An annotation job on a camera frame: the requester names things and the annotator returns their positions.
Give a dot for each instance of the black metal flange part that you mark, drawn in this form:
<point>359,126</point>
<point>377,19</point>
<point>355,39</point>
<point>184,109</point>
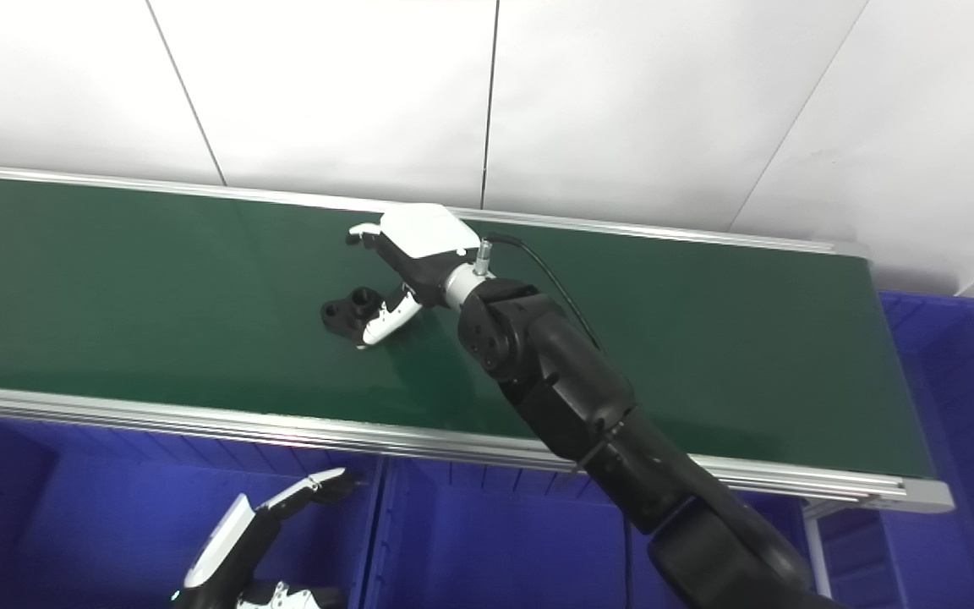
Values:
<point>343,313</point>

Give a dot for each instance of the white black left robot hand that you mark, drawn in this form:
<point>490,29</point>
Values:
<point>221,550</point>

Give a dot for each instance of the green conveyor belt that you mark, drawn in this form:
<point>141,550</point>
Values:
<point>157,296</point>
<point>199,421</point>

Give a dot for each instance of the grey conveyor support leg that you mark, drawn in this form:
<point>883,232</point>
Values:
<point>817,550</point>

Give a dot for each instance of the blue plastic bin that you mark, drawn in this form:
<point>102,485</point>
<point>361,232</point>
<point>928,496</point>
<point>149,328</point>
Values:
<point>960,423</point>
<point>73,507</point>
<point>495,541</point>

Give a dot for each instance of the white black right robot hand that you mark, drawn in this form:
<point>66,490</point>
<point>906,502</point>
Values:
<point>428,233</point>

